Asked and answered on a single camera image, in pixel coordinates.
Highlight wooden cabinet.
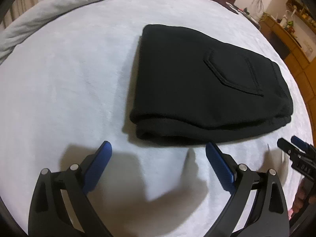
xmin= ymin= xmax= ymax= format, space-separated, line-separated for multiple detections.
xmin=259 ymin=0 xmax=316 ymax=97

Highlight right hand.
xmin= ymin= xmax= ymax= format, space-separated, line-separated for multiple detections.
xmin=292 ymin=178 xmax=307 ymax=216

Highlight black pants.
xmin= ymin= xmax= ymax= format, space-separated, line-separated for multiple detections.
xmin=130 ymin=25 xmax=293 ymax=145

